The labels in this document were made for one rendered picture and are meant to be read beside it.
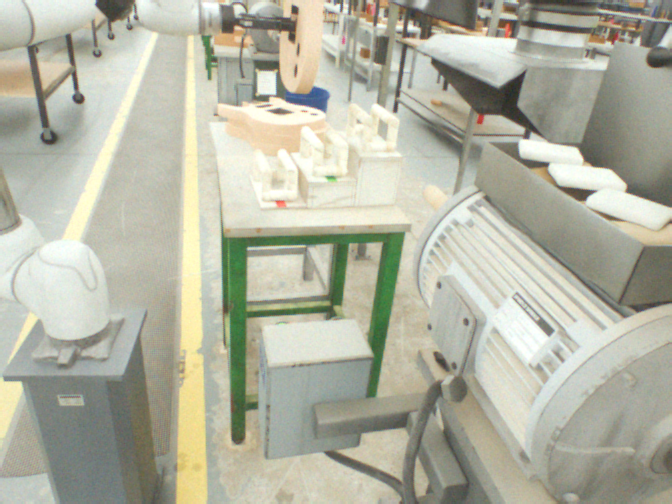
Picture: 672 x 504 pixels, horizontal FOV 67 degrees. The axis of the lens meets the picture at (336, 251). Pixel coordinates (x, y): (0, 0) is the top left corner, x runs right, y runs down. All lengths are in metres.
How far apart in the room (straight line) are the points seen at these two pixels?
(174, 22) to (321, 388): 1.08
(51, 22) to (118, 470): 1.15
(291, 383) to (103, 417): 0.83
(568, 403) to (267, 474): 1.60
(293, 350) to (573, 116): 0.52
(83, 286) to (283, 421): 0.70
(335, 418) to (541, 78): 0.55
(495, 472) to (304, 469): 1.42
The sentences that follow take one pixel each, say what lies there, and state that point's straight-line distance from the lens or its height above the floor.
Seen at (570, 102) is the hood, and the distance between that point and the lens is 0.80.
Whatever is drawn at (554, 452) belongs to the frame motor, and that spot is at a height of 1.24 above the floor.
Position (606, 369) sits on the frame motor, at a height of 1.33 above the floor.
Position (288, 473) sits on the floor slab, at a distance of 2.03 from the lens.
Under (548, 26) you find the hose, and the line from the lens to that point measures 0.83.
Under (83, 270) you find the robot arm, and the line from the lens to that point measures 1.35.
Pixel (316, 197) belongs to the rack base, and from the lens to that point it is 1.63.
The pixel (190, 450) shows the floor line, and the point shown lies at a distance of 2.11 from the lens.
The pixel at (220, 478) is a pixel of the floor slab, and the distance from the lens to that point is 2.02.
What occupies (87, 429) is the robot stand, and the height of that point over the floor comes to 0.50.
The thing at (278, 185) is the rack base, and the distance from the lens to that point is 1.77.
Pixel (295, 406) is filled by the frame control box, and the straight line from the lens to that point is 0.81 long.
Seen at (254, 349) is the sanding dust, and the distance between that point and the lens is 2.49.
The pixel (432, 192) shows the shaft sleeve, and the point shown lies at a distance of 0.98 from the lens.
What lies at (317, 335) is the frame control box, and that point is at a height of 1.12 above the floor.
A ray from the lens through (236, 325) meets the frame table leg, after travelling 1.70.
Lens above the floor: 1.62
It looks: 29 degrees down
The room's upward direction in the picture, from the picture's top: 6 degrees clockwise
